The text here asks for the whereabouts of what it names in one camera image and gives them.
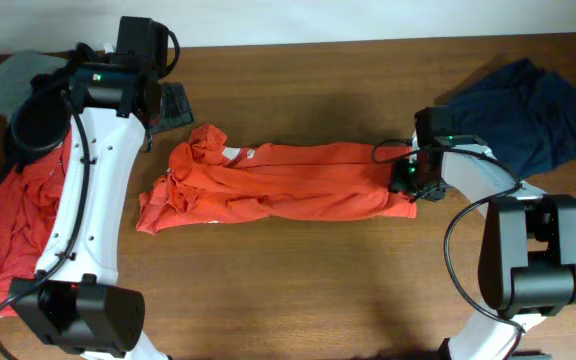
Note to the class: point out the red mesh garment in pile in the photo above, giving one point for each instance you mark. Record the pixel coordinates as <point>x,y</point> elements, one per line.
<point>29,200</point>

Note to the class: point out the black garment in pile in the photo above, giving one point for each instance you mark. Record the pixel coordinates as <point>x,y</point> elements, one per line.
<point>38,126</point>

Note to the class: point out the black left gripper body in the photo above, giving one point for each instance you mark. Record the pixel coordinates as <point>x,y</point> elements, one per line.
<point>179,113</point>

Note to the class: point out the red t-shirt with white print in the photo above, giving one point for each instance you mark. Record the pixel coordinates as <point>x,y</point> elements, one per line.
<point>209,182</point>

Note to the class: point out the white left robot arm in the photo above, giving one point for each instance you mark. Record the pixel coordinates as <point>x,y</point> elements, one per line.
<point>72,300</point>

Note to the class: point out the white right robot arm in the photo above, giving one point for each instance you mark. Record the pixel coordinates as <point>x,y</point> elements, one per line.
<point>527,261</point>

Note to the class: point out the folded navy blue garment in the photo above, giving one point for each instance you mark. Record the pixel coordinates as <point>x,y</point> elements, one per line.
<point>526,115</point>

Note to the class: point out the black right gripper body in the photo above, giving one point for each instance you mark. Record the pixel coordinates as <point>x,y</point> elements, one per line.
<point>409,177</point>

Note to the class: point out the grey garment in pile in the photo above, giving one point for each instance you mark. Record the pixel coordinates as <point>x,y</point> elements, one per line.
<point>16,74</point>

